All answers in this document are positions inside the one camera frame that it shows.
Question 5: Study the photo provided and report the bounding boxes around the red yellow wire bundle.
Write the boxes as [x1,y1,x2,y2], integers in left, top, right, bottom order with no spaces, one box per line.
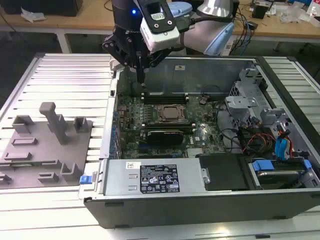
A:
[243,132,276,156]

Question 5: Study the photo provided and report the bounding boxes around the grey metal bracket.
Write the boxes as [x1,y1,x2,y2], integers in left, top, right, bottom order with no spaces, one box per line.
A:
[259,107,293,141]

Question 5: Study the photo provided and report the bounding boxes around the green motherboard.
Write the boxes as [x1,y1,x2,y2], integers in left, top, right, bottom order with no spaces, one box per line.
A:
[113,93,227,160]

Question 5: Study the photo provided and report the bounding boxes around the clear plastic bags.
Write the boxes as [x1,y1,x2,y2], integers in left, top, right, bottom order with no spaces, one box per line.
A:
[278,2,320,27]

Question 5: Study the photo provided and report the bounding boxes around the CPU socket metal frame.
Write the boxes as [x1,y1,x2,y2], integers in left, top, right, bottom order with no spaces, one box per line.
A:
[153,103,188,123]

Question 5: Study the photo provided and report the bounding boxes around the small black box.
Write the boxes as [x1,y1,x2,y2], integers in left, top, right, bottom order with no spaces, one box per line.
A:
[251,4,268,20]

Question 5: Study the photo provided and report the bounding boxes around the black RAM slot bank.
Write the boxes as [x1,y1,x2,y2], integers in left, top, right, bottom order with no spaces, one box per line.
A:
[141,120,197,131]
[141,90,190,106]

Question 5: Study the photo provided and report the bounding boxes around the grey metal drive cage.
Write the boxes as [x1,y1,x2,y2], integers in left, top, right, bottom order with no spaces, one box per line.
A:
[223,67,270,131]

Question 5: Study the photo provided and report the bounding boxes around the blue flat data wire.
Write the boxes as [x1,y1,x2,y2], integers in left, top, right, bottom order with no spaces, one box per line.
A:
[274,124,293,161]

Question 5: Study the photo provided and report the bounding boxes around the crumpled white paper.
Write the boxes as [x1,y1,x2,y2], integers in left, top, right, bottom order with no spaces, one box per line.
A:
[20,6,47,24]

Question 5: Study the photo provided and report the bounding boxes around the black graphics card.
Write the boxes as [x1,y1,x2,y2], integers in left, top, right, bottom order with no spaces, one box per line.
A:
[146,129,185,146]

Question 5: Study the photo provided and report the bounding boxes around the silver finned heat sink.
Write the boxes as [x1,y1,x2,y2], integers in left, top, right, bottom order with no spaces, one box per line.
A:
[186,148,204,158]

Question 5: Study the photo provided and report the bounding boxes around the large black desk equipment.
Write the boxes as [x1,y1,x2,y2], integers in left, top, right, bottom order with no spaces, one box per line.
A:
[0,0,83,17]

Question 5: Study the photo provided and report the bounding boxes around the black plastic shroud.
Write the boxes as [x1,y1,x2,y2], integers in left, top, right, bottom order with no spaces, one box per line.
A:
[196,153,251,192]

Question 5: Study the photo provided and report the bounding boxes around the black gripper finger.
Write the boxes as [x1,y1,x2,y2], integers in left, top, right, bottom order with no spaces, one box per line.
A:
[141,48,174,85]
[101,34,142,83]

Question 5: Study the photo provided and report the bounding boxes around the hard disk in blue carrier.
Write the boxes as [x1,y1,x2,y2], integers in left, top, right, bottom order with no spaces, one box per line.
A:
[246,157,312,191]

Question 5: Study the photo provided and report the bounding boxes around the grey power supply with label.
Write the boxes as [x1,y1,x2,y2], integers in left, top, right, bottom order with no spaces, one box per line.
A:
[99,158,210,197]

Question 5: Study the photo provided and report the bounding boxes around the wooden desk white legs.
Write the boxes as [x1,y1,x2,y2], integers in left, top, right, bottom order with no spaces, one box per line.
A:
[0,0,320,54]

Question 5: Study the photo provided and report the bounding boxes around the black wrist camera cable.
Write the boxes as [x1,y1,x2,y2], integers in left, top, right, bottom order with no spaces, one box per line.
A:
[178,14,227,33]

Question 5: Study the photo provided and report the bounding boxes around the installed green RAM stick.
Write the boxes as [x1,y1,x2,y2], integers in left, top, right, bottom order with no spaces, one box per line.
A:
[144,91,187,98]

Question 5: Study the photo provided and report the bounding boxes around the grey parts rack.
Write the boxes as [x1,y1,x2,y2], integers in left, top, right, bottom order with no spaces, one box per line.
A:
[0,101,95,188]

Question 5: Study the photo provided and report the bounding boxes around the black open PC case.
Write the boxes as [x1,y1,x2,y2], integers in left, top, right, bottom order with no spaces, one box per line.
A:
[77,53,320,230]

